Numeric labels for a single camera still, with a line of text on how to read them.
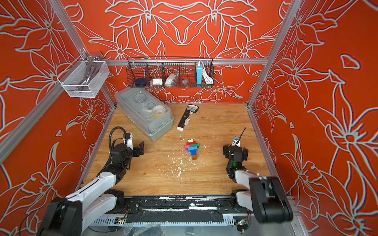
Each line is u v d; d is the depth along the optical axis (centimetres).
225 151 85
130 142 76
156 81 86
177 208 73
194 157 88
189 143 95
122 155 66
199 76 87
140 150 80
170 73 99
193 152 90
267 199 42
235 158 68
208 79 90
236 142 75
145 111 96
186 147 92
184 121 107
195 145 94
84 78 83
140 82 97
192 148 92
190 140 95
